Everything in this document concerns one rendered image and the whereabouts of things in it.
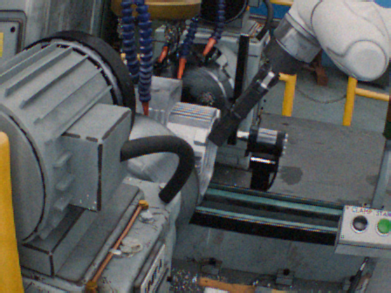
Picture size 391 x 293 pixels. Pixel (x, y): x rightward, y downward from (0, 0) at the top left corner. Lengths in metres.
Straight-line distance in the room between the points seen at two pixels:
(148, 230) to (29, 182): 0.22
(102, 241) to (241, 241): 0.64
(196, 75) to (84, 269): 0.90
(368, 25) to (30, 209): 0.58
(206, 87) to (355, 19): 0.63
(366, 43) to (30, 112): 0.53
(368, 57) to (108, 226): 0.45
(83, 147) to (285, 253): 0.78
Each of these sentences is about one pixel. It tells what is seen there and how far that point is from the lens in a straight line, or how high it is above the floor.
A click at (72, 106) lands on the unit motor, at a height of 1.32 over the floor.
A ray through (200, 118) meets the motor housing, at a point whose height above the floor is 1.10.
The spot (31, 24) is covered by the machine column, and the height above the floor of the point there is 1.30.
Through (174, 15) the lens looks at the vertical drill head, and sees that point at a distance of 1.13.
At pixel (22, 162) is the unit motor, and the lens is 0.53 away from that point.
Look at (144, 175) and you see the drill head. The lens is 0.89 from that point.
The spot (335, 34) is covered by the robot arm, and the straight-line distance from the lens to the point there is 0.91.
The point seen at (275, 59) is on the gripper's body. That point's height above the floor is 1.26.
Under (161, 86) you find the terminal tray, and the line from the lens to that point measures 1.29.
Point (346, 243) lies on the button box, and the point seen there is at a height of 1.04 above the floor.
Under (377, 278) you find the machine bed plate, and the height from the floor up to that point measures 0.80.
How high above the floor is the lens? 1.53
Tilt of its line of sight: 23 degrees down
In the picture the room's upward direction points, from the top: 7 degrees clockwise
